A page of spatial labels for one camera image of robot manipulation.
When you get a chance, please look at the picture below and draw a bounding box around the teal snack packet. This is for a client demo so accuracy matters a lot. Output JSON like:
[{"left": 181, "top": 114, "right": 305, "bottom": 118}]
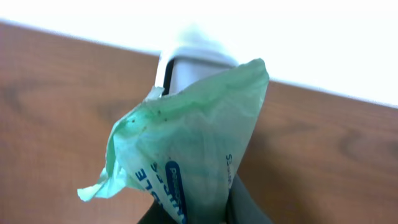
[{"left": 77, "top": 58, "right": 269, "bottom": 223}]

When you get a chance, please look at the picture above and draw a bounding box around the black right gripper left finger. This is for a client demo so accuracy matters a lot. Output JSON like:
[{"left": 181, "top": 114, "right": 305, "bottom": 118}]
[{"left": 137, "top": 202, "right": 177, "bottom": 224}]

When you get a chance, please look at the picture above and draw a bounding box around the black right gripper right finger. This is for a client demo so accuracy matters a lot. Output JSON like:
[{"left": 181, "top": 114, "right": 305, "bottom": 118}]
[{"left": 226, "top": 175, "right": 272, "bottom": 224}]

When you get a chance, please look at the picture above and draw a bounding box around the white barcode scanner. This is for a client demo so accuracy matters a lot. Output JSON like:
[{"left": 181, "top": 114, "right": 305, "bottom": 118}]
[{"left": 154, "top": 24, "right": 239, "bottom": 95}]

